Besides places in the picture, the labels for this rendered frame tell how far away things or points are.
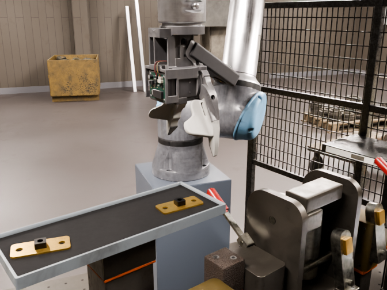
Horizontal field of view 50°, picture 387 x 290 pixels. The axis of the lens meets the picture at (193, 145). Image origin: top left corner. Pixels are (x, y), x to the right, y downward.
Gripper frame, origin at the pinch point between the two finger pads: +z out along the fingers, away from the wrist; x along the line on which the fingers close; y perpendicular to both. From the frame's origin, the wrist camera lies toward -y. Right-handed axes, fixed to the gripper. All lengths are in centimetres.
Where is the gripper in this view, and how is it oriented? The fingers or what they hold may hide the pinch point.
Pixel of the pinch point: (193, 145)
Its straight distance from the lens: 72.8
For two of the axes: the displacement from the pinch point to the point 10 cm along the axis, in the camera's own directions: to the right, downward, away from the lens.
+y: -8.4, 1.6, -5.1
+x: 5.4, 2.5, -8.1
